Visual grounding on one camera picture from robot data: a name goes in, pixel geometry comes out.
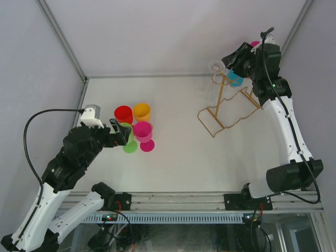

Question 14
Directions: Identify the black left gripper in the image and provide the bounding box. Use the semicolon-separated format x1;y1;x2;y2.
82;118;131;166

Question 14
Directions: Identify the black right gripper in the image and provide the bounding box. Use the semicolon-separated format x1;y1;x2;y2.
223;42;262;81

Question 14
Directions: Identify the green wine glass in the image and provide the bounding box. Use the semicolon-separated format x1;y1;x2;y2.
120;122;138;154

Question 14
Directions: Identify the magenta wine glass front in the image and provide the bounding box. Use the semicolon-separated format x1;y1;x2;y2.
133;121;155;152

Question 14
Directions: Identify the magenta wine glass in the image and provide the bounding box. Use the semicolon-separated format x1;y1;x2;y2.
250;41;260;47
133;121;155;152

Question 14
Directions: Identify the red wine glass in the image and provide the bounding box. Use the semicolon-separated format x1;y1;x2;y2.
114;106;133;124

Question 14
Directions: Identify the yellow wine glass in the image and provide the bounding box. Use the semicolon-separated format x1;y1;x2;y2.
132;103;153;130

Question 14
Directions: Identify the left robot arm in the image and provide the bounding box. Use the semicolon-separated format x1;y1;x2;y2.
1;119;132;251

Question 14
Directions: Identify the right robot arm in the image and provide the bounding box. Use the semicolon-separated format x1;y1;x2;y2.
222;42;323;209

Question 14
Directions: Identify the blue wine glass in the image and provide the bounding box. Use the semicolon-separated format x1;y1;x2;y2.
227;70;244;88

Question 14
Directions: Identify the clear wine glass front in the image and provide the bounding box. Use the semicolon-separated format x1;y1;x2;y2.
204;60;225;100

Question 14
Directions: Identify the magenta wine glass rear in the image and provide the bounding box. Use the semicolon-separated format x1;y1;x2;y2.
250;41;260;47

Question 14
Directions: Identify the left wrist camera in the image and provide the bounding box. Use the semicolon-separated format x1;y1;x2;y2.
79;104;104;128

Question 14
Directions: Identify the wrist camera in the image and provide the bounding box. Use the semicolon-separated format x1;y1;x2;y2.
79;104;104;128
264;34;276;45

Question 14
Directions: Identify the gold wire glass rack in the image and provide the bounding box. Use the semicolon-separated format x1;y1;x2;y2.
197;73;261;138

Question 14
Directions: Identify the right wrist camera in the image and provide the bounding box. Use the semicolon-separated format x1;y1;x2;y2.
264;34;276;45

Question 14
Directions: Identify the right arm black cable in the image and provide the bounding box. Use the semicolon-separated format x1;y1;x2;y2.
258;27;321;205

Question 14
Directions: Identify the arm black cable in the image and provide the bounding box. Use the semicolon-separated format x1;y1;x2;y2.
23;108;85;208
258;27;321;205

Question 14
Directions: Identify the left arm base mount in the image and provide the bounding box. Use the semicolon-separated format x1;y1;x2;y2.
102;192;132;212

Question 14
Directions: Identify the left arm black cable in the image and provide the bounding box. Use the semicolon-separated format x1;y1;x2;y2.
23;108;85;208

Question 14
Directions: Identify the slotted grey cable duct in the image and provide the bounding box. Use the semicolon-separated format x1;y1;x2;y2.
81;213;244;224

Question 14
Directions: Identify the aluminium frame rail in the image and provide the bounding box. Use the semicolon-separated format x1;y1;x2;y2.
60;191;323;214

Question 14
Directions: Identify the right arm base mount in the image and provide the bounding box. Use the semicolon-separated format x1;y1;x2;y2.
224;193;273;211

